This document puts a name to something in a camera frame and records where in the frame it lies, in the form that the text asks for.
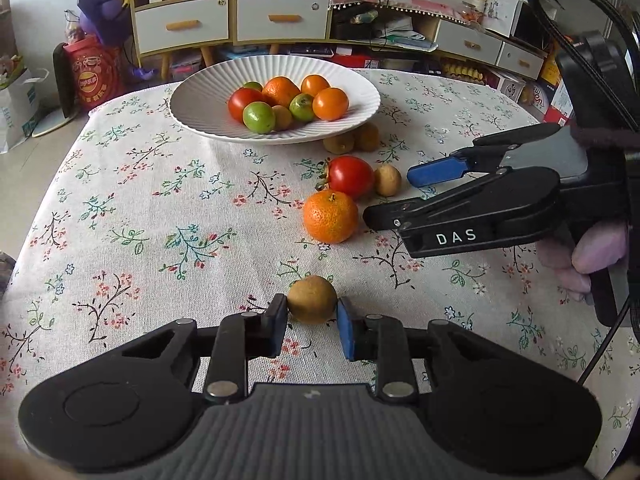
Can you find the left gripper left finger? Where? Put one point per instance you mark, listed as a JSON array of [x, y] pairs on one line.
[[239, 339]]

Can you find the orange mandarin front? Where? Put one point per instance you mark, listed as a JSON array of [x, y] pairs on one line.
[[330, 217]]

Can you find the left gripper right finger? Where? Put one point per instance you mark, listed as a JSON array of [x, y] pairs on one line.
[[381, 340]]

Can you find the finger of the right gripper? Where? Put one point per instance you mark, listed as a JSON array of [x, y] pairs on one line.
[[484, 155], [506, 202]]

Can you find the yellow-orange fruit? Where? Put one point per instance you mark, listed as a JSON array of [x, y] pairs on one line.
[[366, 137]]

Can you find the wooden cabinet with drawers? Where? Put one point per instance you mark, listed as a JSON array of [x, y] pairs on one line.
[[164, 27]]

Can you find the brown longan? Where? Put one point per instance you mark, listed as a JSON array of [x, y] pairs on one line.
[[312, 300], [283, 117], [387, 180], [339, 145]]

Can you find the gloved right hand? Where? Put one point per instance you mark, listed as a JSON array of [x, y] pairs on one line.
[[602, 245]]

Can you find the white paper bag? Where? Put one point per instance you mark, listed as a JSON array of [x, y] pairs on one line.
[[20, 108]]

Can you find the orange tomato oval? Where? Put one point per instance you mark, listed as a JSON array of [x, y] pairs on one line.
[[313, 84]]

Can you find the green tomato small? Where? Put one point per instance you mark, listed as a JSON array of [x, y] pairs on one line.
[[253, 85]]

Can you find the white ribbed plate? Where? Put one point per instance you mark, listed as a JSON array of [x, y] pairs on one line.
[[200, 102]]

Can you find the brown longan front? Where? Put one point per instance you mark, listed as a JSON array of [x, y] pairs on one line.
[[283, 117]]

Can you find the clear storage box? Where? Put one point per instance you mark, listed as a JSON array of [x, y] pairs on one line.
[[185, 63]]

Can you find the floral tablecloth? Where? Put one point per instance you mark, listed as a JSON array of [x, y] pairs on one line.
[[142, 221]]

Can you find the orange mandarin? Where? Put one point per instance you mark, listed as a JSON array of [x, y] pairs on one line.
[[280, 91], [330, 217]]

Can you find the green tomato oval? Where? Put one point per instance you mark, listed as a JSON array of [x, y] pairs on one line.
[[259, 117]]

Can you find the red box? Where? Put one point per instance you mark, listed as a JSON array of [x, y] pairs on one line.
[[355, 60]]

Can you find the red tomato with stem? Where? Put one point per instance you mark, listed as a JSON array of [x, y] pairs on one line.
[[350, 175]]

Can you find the orange tomato round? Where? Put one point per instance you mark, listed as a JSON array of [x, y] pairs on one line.
[[330, 104]]

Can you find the red snack bucket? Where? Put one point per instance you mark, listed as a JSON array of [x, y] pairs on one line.
[[96, 71]]

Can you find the low side cabinet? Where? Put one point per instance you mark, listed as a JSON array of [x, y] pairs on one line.
[[478, 46]]

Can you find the purple plush toy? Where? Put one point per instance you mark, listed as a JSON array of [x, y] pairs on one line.
[[108, 20]]

